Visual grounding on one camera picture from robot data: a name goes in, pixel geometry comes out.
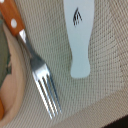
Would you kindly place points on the white toy fish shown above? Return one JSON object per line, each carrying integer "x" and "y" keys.
{"x": 79, "y": 17}

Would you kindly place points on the yellow toy bread loaf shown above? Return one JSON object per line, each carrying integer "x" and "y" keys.
{"x": 2, "y": 110}

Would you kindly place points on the woven beige placemat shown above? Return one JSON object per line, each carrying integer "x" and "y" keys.
{"x": 97, "y": 101}

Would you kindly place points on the beige round plate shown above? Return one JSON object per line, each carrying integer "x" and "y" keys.
{"x": 12, "y": 91}

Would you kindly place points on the wooden handled fork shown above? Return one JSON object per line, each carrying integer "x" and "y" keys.
{"x": 40, "y": 70}

